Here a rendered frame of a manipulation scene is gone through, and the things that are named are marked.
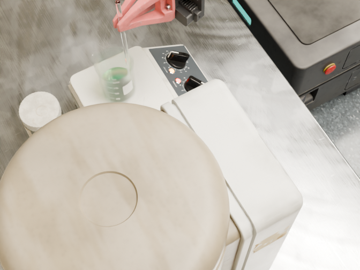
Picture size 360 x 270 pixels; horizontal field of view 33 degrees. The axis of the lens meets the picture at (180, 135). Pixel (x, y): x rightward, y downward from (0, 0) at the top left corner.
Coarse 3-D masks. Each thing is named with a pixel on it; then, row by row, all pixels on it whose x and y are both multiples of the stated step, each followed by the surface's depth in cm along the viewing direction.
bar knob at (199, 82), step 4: (192, 76) 92; (188, 80) 92; (192, 80) 92; (196, 80) 92; (200, 80) 92; (184, 84) 93; (188, 84) 92; (192, 84) 92; (196, 84) 92; (200, 84) 92; (188, 88) 92; (192, 88) 92
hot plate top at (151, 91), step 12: (132, 48) 92; (144, 60) 91; (84, 72) 90; (144, 72) 90; (156, 72) 90; (72, 84) 89; (84, 84) 89; (96, 84) 89; (144, 84) 89; (156, 84) 89; (84, 96) 88; (96, 96) 88; (144, 96) 88; (156, 96) 88; (168, 96) 88; (156, 108) 87
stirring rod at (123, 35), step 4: (116, 0) 70; (116, 4) 70; (120, 4) 70; (116, 8) 71; (120, 8) 71; (120, 12) 71; (120, 16) 72; (124, 32) 75; (124, 36) 76; (124, 40) 76; (124, 44) 77; (124, 48) 78; (124, 52) 79; (128, 52) 79; (128, 56) 80; (128, 60) 80; (128, 64) 81; (128, 68) 82
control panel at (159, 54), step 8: (152, 48) 95; (160, 48) 96; (168, 48) 96; (176, 48) 97; (184, 48) 98; (160, 56) 94; (160, 64) 93; (168, 64) 94; (192, 64) 97; (168, 72) 93; (176, 72) 94; (184, 72) 94; (192, 72) 95; (200, 72) 96; (168, 80) 92; (184, 80) 93; (176, 88) 91; (184, 88) 92
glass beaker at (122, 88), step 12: (108, 48) 83; (120, 48) 83; (96, 60) 83; (108, 60) 85; (120, 60) 86; (132, 60) 83; (96, 72) 82; (132, 72) 83; (108, 84) 83; (120, 84) 83; (132, 84) 85; (108, 96) 86; (120, 96) 86; (132, 96) 88
